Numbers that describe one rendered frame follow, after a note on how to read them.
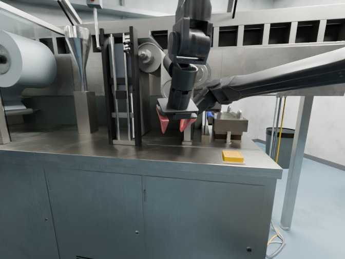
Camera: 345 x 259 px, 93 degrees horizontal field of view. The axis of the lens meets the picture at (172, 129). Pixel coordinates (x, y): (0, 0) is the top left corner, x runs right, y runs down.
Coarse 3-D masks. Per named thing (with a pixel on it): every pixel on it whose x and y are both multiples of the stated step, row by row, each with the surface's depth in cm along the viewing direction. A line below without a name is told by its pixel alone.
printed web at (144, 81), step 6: (138, 48) 86; (162, 54) 86; (162, 60) 86; (162, 66) 86; (144, 72) 102; (162, 72) 87; (144, 78) 102; (162, 78) 88; (168, 78) 104; (144, 84) 102; (162, 84) 89; (144, 90) 103; (144, 96) 103; (162, 96) 88; (144, 102) 104; (144, 108) 104; (144, 114) 104; (144, 120) 105; (144, 126) 105; (144, 132) 106
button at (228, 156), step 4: (224, 152) 66; (228, 152) 66; (232, 152) 66; (236, 152) 66; (224, 156) 63; (228, 156) 62; (232, 156) 62; (236, 156) 62; (240, 156) 62; (224, 160) 63; (228, 160) 62; (232, 160) 62; (236, 160) 62; (240, 160) 62
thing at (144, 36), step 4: (140, 32) 81; (144, 32) 81; (148, 32) 80; (140, 36) 81; (144, 36) 81; (148, 36) 81; (140, 40) 89; (144, 40) 89; (148, 40) 89; (152, 40) 89; (156, 44) 96; (160, 48) 105
